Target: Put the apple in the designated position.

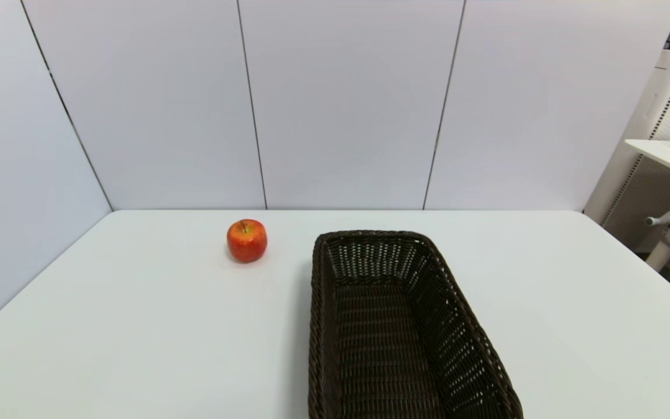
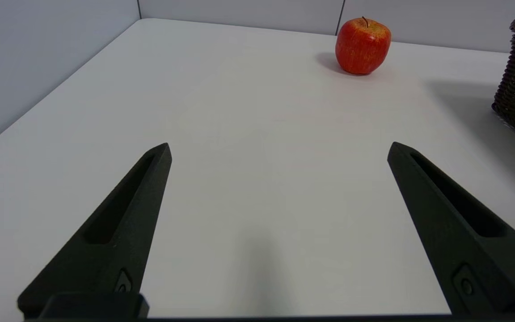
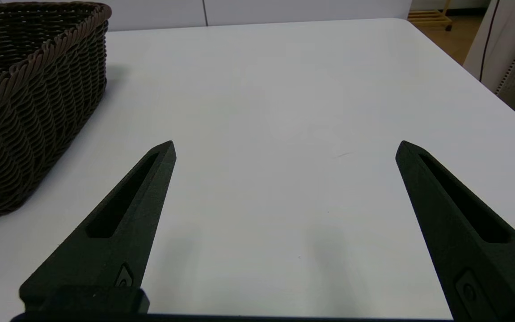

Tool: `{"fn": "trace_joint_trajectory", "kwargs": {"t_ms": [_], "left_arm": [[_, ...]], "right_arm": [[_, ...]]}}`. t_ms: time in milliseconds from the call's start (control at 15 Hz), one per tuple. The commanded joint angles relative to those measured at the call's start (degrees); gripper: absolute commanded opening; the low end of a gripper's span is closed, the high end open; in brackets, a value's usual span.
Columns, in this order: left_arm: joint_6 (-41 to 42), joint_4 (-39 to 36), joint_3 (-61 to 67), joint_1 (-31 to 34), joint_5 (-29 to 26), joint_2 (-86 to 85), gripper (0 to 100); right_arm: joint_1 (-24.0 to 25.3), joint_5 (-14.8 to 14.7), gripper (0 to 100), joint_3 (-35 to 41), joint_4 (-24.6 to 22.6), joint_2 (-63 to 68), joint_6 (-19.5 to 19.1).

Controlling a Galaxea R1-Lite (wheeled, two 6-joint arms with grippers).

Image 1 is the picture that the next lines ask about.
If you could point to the dark brown wicker basket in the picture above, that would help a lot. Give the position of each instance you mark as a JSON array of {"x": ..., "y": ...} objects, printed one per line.
[{"x": 387, "y": 349}]

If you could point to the white perforated metal cabinet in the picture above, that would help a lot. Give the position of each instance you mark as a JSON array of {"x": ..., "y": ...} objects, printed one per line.
[{"x": 640, "y": 145}]

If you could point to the red yellow apple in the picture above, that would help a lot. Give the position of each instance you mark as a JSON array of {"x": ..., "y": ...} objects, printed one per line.
[{"x": 246, "y": 243}]

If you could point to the white adjustable side table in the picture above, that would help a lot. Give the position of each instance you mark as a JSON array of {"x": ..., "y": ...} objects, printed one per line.
[{"x": 669, "y": 156}]

